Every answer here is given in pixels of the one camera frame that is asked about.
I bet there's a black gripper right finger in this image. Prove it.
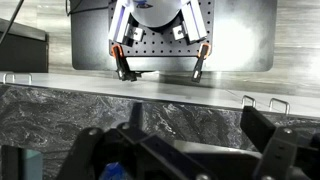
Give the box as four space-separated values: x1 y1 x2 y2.
240 106 320 180

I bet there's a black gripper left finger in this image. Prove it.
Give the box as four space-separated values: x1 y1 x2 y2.
56 103 217 180

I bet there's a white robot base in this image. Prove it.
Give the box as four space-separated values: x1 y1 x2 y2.
108 0 207 43

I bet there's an orange black left clamp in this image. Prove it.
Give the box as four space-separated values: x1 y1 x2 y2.
111 44 137 81

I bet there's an orange black clamp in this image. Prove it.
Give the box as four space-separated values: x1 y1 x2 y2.
192 43 211 83
111 44 137 81

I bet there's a black marble countertop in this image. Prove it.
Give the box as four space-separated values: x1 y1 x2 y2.
0 84 319 180

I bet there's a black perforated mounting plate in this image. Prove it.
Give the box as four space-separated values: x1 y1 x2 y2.
108 0 214 57

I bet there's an orange black right clamp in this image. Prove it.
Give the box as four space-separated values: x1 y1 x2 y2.
192 43 211 83

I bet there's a dark floor mat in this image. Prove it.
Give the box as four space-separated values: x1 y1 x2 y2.
66 0 277 72

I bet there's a black box on left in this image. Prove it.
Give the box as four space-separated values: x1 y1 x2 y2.
0 23 49 73

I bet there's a metal handle far right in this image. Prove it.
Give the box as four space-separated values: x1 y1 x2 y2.
269 98 291 115

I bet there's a metal handle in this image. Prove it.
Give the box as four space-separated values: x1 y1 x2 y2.
241 95 256 107
2 72 33 85
269 98 291 115

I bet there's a metal handle middle right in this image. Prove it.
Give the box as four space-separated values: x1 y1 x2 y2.
241 95 256 107

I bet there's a metal handle far left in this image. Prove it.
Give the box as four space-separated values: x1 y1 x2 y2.
2 72 33 85

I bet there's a black cable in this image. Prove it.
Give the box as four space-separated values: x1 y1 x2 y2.
0 0 25 46

